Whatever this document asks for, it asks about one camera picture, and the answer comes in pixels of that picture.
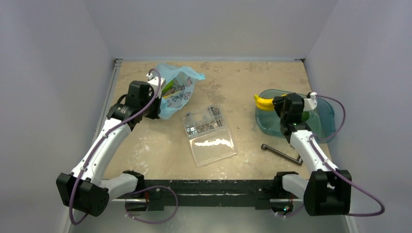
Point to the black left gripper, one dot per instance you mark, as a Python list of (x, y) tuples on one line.
[(154, 115)]

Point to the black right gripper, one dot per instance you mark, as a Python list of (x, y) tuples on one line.
[(286, 127)]

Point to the yellow fake banana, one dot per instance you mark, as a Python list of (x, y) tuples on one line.
[(268, 104)]

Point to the light blue plastic bag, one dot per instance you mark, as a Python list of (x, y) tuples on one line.
[(184, 80)]

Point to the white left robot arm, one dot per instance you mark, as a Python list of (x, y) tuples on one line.
[(103, 151)]

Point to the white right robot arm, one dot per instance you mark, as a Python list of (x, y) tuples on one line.
[(327, 192)]

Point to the green fake lime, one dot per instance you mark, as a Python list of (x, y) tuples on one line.
[(305, 116)]

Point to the green fake fruit in bag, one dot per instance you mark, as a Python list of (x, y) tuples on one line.
[(170, 89)]

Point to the teal plastic tray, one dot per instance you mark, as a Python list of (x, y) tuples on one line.
[(321, 121)]

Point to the dark metal crank tool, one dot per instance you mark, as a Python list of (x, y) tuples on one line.
[(297, 161)]

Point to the clear plastic screw box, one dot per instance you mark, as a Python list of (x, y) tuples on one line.
[(210, 138)]

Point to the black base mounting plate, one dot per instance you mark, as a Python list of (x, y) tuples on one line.
[(259, 194)]

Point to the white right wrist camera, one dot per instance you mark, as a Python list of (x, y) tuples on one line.
[(310, 102)]

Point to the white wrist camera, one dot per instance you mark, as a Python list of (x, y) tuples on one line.
[(156, 83), (310, 102)]

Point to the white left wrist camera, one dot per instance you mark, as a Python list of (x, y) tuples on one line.
[(156, 83)]

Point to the aluminium frame rail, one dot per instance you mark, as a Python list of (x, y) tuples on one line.
[(92, 199)]

